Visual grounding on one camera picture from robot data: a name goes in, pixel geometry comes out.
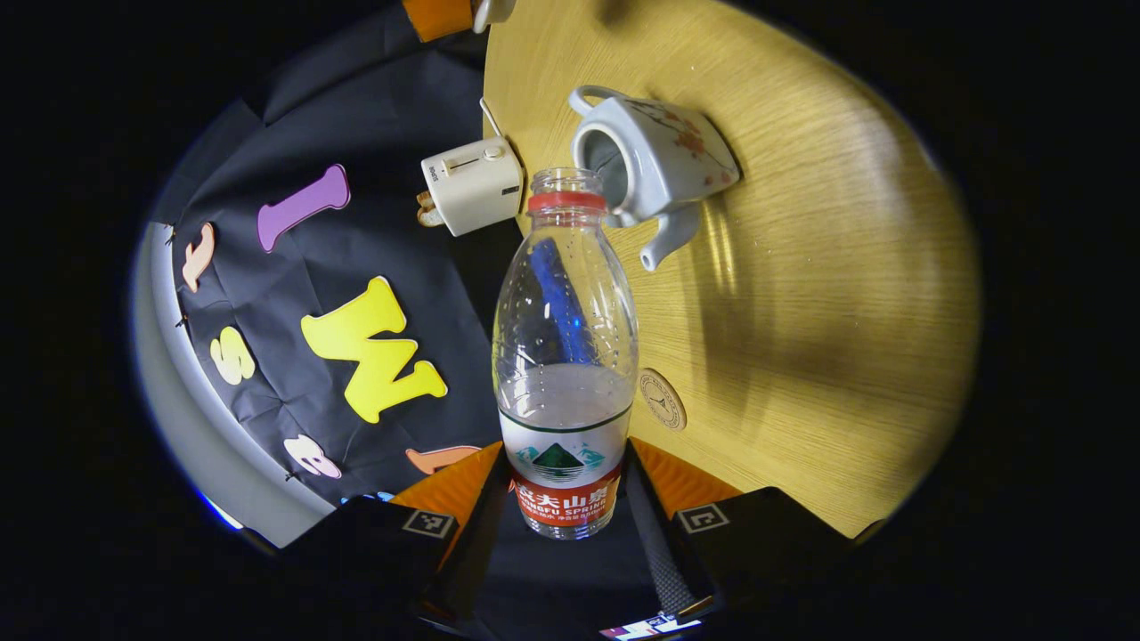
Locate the white teacup lid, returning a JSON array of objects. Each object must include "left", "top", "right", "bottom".
[{"left": 471, "top": 0, "right": 518, "bottom": 35}]

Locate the computer monitor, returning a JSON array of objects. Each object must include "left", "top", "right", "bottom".
[{"left": 600, "top": 613, "right": 704, "bottom": 641}]

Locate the clear plastic water bottle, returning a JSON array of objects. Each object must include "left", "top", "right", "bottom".
[{"left": 492, "top": 167, "right": 639, "bottom": 540}]

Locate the white toaster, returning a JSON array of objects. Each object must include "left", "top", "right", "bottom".
[{"left": 420, "top": 135, "right": 525, "bottom": 237}]

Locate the white ceramic teacup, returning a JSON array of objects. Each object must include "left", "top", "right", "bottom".
[{"left": 568, "top": 85, "right": 742, "bottom": 272}]

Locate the black backdrop cloth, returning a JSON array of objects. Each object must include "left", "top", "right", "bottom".
[{"left": 147, "top": 0, "right": 526, "bottom": 641}]

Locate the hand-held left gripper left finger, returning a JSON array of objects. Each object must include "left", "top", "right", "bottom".
[{"left": 294, "top": 441, "right": 515, "bottom": 626}]

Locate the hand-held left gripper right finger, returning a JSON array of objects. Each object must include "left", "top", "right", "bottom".
[{"left": 622, "top": 435, "right": 858, "bottom": 624}]

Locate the round coaster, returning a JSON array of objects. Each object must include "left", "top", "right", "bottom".
[{"left": 638, "top": 368, "right": 688, "bottom": 432}]

